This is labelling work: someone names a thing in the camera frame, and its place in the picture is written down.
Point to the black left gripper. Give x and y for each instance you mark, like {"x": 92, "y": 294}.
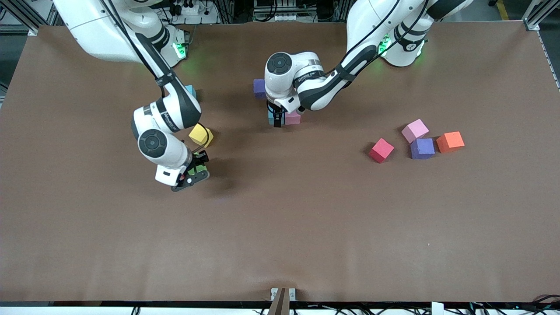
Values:
{"x": 276, "y": 114}

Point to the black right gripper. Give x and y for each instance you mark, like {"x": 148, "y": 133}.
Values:
{"x": 201, "y": 159}

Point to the cyan foam cube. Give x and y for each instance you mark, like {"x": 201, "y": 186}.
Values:
{"x": 271, "y": 118}
{"x": 191, "y": 91}

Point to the green foam cube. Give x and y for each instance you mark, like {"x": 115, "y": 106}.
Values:
{"x": 200, "y": 169}

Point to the pink foam cube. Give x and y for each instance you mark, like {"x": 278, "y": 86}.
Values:
{"x": 293, "y": 119}
{"x": 414, "y": 130}

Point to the yellow foam cube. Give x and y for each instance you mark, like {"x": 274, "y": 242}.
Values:
{"x": 202, "y": 135}

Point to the purple foam cube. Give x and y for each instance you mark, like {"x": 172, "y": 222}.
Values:
{"x": 422, "y": 148}
{"x": 259, "y": 88}

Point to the red foam cube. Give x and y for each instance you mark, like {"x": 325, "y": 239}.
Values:
{"x": 381, "y": 150}

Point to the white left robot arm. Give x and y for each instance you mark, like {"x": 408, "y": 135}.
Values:
{"x": 319, "y": 87}

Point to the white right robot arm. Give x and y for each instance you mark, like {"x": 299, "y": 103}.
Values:
{"x": 96, "y": 30}

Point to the grey electronics box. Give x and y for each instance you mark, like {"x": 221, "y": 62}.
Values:
{"x": 275, "y": 8}

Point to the white power strip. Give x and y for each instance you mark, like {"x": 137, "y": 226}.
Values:
{"x": 192, "y": 8}

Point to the orange foam cube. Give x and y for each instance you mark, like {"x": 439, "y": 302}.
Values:
{"x": 449, "y": 141}

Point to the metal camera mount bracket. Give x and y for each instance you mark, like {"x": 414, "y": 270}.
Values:
{"x": 282, "y": 302}

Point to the aluminium frame profile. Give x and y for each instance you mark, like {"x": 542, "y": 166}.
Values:
{"x": 30, "y": 13}
{"x": 536, "y": 15}

